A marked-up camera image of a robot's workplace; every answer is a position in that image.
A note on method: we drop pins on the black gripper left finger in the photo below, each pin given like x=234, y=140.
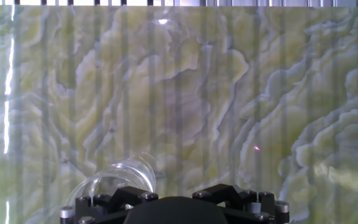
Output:
x=104, y=208

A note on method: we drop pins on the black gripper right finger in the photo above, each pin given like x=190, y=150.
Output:
x=247, y=205

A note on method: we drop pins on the glass beaker with water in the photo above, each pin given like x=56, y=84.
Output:
x=120, y=174

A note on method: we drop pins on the green marble pattern mat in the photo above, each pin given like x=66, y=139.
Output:
x=197, y=93

